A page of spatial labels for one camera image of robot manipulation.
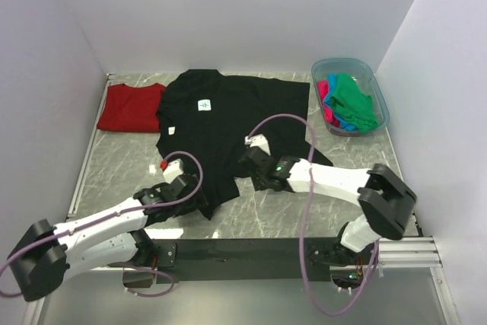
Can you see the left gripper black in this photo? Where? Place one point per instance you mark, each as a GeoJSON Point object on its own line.
{"type": "Point", "coordinates": [189, 207]}

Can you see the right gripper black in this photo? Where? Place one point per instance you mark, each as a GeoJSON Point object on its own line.
{"type": "Point", "coordinates": [257, 185]}

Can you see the black t shirt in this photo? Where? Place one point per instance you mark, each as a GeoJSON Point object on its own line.
{"type": "Point", "coordinates": [208, 115]}

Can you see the clear blue plastic bin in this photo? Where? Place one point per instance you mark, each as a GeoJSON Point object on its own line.
{"type": "Point", "coordinates": [365, 79]}

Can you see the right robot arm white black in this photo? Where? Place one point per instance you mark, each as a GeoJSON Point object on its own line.
{"type": "Point", "coordinates": [385, 200]}

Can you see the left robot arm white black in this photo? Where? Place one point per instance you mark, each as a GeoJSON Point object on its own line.
{"type": "Point", "coordinates": [47, 255]}

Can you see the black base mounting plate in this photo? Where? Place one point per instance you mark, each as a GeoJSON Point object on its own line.
{"type": "Point", "coordinates": [259, 258]}

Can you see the blue t shirt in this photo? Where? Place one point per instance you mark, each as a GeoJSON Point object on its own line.
{"type": "Point", "coordinates": [342, 101]}

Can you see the folded red t shirt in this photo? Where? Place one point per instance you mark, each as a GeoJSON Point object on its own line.
{"type": "Point", "coordinates": [131, 109]}

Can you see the green t shirt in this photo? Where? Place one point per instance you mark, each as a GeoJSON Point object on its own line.
{"type": "Point", "coordinates": [366, 120]}

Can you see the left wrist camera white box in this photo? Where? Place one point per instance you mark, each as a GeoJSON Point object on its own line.
{"type": "Point", "coordinates": [171, 170]}

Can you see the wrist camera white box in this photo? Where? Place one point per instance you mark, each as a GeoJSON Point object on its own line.
{"type": "Point", "coordinates": [258, 141]}
{"type": "Point", "coordinates": [171, 170]}

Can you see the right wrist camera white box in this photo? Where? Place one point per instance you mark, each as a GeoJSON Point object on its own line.
{"type": "Point", "coordinates": [258, 141]}

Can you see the aluminium rail left edge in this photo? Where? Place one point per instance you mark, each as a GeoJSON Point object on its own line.
{"type": "Point", "coordinates": [79, 186]}

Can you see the aluminium rail front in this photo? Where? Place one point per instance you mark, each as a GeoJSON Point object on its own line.
{"type": "Point", "coordinates": [410, 252]}

